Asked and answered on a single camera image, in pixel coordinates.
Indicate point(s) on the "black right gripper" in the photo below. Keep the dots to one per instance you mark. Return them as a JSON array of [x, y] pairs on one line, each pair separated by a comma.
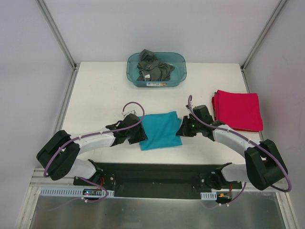
[[182, 129]]

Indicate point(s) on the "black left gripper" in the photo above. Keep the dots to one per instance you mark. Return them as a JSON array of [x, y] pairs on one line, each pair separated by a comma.
[[141, 133]]

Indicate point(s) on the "teal t shirt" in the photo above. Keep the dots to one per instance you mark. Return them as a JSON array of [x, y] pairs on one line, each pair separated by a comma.
[[161, 131]]

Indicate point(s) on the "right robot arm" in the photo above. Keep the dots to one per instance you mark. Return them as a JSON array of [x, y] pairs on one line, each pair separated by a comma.
[[264, 166]]

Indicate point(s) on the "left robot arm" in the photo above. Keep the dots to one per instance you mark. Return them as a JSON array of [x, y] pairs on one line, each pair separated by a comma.
[[59, 156]]

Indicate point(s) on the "folded red t shirt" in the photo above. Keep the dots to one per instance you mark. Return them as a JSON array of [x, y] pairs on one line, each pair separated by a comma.
[[241, 111]]

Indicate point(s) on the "dark grey crumpled shirt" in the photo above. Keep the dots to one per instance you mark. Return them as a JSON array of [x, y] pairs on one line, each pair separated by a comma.
[[152, 69]]

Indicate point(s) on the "teal plastic bin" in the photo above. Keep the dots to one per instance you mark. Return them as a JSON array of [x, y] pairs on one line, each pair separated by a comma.
[[172, 58]]

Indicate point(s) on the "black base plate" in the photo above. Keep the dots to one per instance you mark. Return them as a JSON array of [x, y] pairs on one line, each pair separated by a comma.
[[168, 181]]

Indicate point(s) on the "right white cable duct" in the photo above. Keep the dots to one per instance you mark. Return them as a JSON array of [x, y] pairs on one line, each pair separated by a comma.
[[209, 195]]

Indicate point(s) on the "white cable duct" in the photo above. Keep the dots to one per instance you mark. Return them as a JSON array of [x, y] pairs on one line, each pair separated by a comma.
[[75, 192], [209, 195]]

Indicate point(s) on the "left aluminium frame post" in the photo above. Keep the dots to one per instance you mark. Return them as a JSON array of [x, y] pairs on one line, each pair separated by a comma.
[[56, 33]]

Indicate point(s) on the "aluminium frame post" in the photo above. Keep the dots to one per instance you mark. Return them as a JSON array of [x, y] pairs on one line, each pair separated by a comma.
[[270, 22], [56, 33]]

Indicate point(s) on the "left white cable duct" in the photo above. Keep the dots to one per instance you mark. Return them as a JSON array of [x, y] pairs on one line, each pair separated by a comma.
[[75, 192]]

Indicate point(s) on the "right aluminium frame post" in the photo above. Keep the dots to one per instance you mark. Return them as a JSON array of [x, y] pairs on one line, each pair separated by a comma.
[[270, 22]]

